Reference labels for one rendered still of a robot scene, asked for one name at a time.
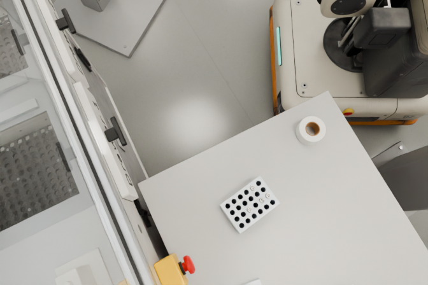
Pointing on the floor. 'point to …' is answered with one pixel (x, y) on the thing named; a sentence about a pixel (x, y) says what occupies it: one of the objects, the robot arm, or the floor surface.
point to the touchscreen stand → (111, 4)
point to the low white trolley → (288, 209)
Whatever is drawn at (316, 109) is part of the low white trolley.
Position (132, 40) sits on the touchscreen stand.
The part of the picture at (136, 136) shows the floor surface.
